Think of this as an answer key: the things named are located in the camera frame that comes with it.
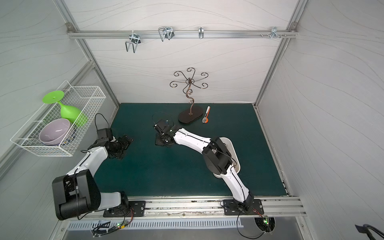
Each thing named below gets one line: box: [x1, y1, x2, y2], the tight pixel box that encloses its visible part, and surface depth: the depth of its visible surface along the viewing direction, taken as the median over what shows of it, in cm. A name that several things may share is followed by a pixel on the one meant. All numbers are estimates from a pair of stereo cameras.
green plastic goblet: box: [42, 90, 89, 128], surface depth 64 cm
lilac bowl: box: [39, 118, 71, 146], surface depth 61 cm
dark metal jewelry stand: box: [169, 67, 209, 124], surface depth 98 cm
